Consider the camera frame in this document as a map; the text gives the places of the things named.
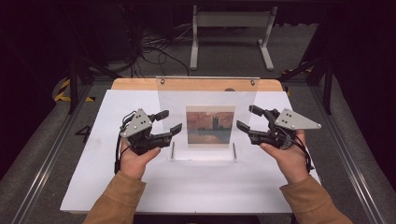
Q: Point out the white metal stand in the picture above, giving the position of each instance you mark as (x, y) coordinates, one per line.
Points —
(232, 19)

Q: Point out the person's left hand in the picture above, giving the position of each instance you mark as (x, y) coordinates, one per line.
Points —
(134, 165)

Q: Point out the clear acrylic photo frame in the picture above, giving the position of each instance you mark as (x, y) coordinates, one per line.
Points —
(174, 99)

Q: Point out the landscape picture card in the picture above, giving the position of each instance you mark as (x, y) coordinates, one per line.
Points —
(210, 126)

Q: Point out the person's right hand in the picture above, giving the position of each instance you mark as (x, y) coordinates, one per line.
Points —
(291, 163)

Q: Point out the black metal stand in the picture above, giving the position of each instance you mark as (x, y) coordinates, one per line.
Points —
(327, 84)

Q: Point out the wooden table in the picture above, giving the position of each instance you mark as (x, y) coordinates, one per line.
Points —
(130, 84)

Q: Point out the black tripod stand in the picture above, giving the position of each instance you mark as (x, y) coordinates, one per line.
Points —
(73, 84)

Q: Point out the white board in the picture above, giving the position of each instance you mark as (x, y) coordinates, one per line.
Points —
(202, 186)

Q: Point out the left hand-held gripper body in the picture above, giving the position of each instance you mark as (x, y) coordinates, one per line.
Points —
(137, 123)

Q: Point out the aluminium rail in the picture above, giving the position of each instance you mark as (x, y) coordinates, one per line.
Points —
(46, 161)
(348, 161)

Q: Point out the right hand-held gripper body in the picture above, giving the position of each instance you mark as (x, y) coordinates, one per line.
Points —
(295, 120)

